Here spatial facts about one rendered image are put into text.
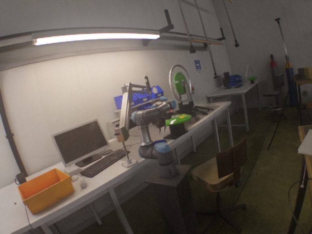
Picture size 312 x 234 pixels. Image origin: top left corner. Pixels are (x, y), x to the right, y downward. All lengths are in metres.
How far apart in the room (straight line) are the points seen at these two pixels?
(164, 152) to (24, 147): 1.41
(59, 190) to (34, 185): 0.31
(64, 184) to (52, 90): 1.14
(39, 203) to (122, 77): 1.86
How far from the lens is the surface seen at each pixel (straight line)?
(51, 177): 1.43
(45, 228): 1.19
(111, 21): 2.65
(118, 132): 1.21
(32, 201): 1.13
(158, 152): 1.06
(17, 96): 1.95
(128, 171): 1.23
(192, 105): 2.34
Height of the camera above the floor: 1.42
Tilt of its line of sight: 10 degrees down
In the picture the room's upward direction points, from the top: 14 degrees counter-clockwise
